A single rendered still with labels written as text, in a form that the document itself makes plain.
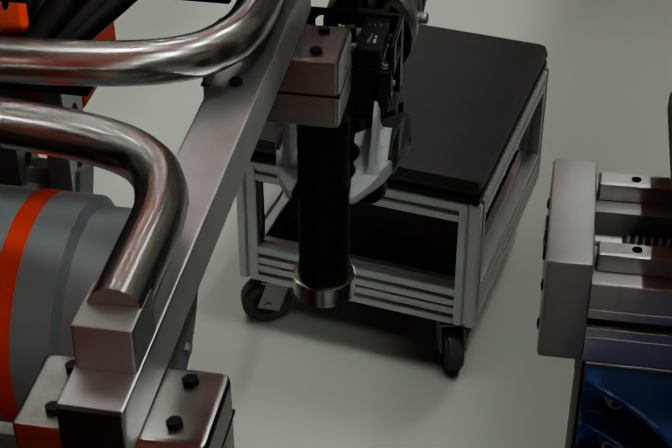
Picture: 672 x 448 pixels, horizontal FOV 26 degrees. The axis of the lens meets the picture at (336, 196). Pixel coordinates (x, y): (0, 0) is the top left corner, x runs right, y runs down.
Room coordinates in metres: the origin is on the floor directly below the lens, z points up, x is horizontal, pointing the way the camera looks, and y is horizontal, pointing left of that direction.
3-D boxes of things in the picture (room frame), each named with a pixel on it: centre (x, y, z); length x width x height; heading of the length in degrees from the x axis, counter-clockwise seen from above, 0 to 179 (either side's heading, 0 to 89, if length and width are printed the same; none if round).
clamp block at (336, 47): (0.82, 0.04, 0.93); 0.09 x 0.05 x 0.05; 80
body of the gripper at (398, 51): (0.95, -0.02, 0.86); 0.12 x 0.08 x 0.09; 170
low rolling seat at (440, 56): (1.80, -0.09, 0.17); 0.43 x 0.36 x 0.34; 160
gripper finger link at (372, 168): (0.85, -0.02, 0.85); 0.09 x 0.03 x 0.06; 179
